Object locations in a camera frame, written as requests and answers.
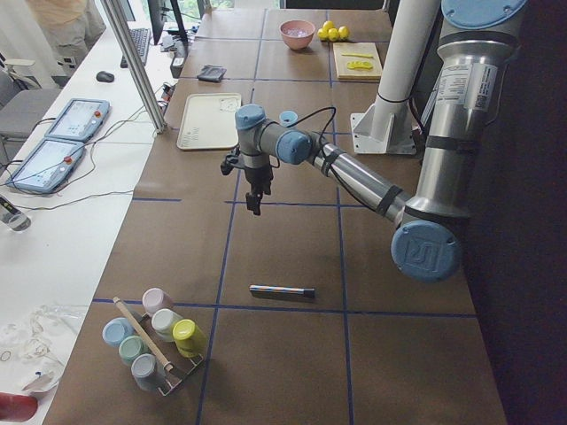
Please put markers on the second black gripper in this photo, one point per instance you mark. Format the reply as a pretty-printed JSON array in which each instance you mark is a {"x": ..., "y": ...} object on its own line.
[{"x": 258, "y": 179}]

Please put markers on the steel muddler black tip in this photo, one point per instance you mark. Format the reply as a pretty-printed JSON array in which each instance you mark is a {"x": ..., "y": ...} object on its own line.
[{"x": 281, "y": 292}]

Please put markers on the second grey blue robot arm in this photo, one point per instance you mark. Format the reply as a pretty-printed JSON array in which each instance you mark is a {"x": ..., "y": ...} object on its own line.
[{"x": 476, "y": 41}]

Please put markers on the light blue plastic cup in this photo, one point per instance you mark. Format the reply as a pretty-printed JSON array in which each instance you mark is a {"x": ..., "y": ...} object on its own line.
[{"x": 288, "y": 118}]

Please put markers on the pink cup on rack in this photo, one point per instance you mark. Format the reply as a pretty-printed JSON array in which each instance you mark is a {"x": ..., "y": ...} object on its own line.
[{"x": 155, "y": 299}]

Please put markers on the white cup on rack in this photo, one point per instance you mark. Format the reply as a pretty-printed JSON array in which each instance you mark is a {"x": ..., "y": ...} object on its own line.
[{"x": 163, "y": 322}]

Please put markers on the yellow cup on rack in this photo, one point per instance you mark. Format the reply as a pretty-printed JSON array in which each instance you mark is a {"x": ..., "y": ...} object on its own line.
[{"x": 189, "y": 339}]

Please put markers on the pile of clear ice cubes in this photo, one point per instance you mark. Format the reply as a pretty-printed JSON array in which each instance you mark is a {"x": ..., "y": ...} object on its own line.
[{"x": 296, "y": 32}]

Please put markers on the blue cup on rack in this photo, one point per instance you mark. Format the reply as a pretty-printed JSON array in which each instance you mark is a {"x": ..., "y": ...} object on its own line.
[{"x": 116, "y": 331}]

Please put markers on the green cup on rack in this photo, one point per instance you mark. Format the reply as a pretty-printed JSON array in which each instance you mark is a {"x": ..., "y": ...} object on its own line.
[{"x": 131, "y": 348}]

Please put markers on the grey cup on rack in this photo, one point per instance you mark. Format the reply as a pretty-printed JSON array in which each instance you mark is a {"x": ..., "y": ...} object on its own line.
[{"x": 145, "y": 370}]

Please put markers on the cream bear serving tray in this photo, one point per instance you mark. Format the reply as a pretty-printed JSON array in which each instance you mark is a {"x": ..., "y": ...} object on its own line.
[{"x": 209, "y": 122}]

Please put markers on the grey purple folded cloth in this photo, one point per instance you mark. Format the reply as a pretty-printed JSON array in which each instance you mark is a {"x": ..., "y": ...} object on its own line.
[{"x": 210, "y": 73}]

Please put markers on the lemon slice front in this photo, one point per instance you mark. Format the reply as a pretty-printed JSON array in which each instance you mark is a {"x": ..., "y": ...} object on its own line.
[{"x": 354, "y": 66}]

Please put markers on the yellow plastic knife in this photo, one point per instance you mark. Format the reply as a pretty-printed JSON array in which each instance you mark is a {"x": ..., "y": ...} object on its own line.
[{"x": 357, "y": 55}]

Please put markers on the wooden cutting board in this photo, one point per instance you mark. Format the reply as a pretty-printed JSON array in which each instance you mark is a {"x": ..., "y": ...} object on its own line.
[{"x": 343, "y": 73}]

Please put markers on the rack of pastel cups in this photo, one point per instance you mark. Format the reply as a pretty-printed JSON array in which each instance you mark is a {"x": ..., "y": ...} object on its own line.
[{"x": 166, "y": 375}]

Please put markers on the pink bowl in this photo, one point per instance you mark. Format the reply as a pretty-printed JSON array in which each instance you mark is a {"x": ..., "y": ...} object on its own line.
[{"x": 297, "y": 43}]

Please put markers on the whole yellow lemon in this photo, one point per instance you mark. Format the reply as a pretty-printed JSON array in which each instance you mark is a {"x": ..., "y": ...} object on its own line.
[
  {"x": 333, "y": 35},
  {"x": 323, "y": 34},
  {"x": 343, "y": 32},
  {"x": 327, "y": 25}
]

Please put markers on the upper teach pendant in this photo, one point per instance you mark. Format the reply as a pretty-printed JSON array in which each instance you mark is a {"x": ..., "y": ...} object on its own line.
[{"x": 79, "y": 120}]

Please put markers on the teach pendant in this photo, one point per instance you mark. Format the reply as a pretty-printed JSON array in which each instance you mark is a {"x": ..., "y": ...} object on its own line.
[
  {"x": 79, "y": 120},
  {"x": 47, "y": 166}
]

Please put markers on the black computer mouse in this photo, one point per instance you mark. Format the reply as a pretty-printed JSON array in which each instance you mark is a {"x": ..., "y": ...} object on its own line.
[{"x": 105, "y": 77}]

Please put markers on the black keyboard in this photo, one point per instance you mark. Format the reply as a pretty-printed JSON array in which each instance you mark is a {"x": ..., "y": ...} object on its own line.
[{"x": 141, "y": 39}]

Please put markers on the lower teach pendant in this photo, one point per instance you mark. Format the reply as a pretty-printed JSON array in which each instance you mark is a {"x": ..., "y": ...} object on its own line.
[{"x": 47, "y": 166}]

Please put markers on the glass of water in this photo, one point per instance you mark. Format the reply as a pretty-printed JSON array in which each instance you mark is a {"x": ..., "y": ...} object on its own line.
[{"x": 14, "y": 218}]

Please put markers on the red bottle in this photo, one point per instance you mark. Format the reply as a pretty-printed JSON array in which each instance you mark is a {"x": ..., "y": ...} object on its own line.
[{"x": 17, "y": 408}]

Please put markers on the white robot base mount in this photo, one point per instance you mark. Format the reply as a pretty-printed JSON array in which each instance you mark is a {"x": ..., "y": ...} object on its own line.
[{"x": 386, "y": 128}]

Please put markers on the aluminium frame post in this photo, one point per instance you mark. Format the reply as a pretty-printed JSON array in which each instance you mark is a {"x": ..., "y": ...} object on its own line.
[{"x": 120, "y": 28}]

